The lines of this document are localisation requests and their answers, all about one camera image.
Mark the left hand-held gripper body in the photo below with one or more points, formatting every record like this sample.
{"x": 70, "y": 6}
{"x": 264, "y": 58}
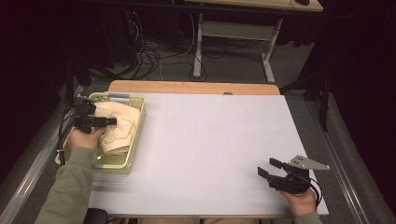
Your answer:
{"x": 84, "y": 119}

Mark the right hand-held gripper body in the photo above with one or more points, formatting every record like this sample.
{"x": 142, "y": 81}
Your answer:
{"x": 289, "y": 183}

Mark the cream baby pants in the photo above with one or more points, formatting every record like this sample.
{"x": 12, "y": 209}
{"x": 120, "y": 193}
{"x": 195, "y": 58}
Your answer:
{"x": 121, "y": 130}

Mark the green perforated plastic basket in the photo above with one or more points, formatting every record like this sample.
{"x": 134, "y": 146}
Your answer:
{"x": 137, "y": 137}

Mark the person's left hand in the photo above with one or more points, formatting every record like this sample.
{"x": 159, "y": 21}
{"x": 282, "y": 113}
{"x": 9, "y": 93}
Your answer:
{"x": 82, "y": 141}

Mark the person's right hand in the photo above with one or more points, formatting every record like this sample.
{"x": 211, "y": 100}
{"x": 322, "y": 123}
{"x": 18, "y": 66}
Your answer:
{"x": 302, "y": 203}

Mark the black stand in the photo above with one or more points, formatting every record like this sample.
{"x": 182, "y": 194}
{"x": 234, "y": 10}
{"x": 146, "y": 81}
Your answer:
{"x": 69, "y": 93}
{"x": 323, "y": 102}

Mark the black computer mouse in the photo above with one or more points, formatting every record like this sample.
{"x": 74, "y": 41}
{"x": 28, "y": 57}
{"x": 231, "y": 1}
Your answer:
{"x": 302, "y": 2}

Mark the metal floor rail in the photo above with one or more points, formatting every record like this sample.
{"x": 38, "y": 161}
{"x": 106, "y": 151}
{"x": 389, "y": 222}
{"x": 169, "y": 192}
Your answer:
{"x": 33, "y": 168}
{"x": 352, "y": 199}

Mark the grey metal frame desk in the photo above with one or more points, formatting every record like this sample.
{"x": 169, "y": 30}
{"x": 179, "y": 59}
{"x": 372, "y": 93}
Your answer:
{"x": 236, "y": 31}

